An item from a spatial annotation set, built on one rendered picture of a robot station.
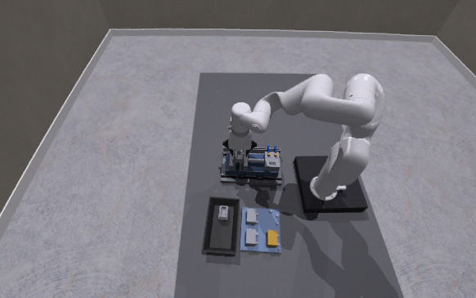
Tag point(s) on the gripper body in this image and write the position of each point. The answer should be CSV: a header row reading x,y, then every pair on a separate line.
x,y
237,143

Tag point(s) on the yellow-orange block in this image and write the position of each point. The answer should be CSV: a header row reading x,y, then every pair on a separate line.
x,y
271,238

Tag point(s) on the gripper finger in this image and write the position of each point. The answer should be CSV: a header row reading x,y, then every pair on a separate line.
x,y
226,145
254,144

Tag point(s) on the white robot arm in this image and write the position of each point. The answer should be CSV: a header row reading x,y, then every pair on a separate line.
x,y
363,103

